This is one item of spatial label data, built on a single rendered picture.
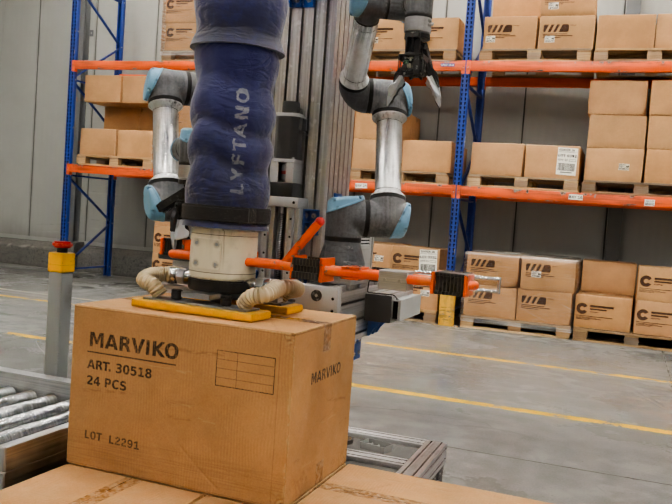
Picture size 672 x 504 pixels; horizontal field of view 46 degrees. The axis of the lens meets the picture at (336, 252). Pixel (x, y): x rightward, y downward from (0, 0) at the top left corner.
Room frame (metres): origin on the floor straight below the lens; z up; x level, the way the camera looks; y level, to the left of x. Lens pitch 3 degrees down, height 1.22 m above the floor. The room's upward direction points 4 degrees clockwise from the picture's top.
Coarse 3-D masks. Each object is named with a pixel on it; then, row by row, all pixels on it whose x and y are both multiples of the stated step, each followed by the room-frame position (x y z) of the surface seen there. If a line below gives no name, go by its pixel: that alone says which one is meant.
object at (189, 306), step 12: (132, 300) 1.94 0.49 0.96; (144, 300) 1.93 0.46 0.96; (156, 300) 1.93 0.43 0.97; (168, 300) 1.92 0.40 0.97; (180, 300) 1.93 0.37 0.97; (192, 300) 1.95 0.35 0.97; (228, 300) 1.89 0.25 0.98; (180, 312) 1.89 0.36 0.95; (192, 312) 1.88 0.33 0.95; (204, 312) 1.86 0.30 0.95; (216, 312) 1.85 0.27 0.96; (228, 312) 1.84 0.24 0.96; (240, 312) 1.84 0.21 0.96; (252, 312) 1.85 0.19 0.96; (264, 312) 1.88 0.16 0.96
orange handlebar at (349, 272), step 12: (168, 252) 2.05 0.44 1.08; (180, 252) 2.03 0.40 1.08; (252, 264) 1.95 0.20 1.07; (264, 264) 1.94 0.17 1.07; (276, 264) 1.92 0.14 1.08; (288, 264) 1.91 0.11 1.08; (348, 276) 1.86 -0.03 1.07; (360, 276) 1.84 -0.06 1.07; (372, 276) 1.83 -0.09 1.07; (408, 276) 1.80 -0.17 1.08; (420, 276) 1.80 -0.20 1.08; (468, 288) 1.75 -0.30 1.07
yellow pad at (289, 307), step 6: (204, 300) 2.08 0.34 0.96; (234, 300) 2.05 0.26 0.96; (258, 306) 2.02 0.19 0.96; (264, 306) 2.02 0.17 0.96; (270, 306) 2.01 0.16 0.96; (276, 306) 2.01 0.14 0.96; (282, 306) 2.01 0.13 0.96; (288, 306) 2.02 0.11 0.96; (294, 306) 2.04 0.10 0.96; (300, 306) 2.07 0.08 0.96; (276, 312) 2.00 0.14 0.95; (282, 312) 2.00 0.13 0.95; (288, 312) 2.00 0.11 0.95; (294, 312) 2.04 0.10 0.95
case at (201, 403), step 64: (128, 320) 1.88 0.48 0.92; (192, 320) 1.81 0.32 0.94; (320, 320) 1.94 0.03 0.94; (128, 384) 1.87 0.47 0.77; (192, 384) 1.81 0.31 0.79; (256, 384) 1.75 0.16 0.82; (320, 384) 1.88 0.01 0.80; (128, 448) 1.87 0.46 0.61; (192, 448) 1.80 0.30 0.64; (256, 448) 1.75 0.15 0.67; (320, 448) 1.90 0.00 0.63
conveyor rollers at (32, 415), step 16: (0, 400) 2.46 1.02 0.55; (16, 400) 2.51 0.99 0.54; (32, 400) 2.47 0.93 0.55; (48, 400) 2.52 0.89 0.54; (0, 416) 2.33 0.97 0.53; (16, 416) 2.29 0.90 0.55; (32, 416) 2.33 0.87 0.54; (48, 416) 2.39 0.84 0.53; (64, 416) 2.34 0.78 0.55; (0, 432) 2.12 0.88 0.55; (16, 432) 2.15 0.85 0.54; (32, 432) 2.20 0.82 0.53
